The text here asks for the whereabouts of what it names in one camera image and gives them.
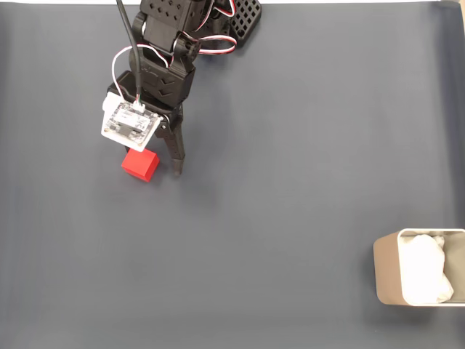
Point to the white camera circuit board mount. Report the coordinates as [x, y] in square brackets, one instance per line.
[127, 125]

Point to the beige box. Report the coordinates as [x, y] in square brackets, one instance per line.
[387, 272]

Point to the white crumpled paper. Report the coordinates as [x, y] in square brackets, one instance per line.
[423, 269]

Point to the dark blue mat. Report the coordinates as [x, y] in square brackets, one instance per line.
[232, 218]

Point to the red cube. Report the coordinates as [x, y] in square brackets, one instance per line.
[140, 165]

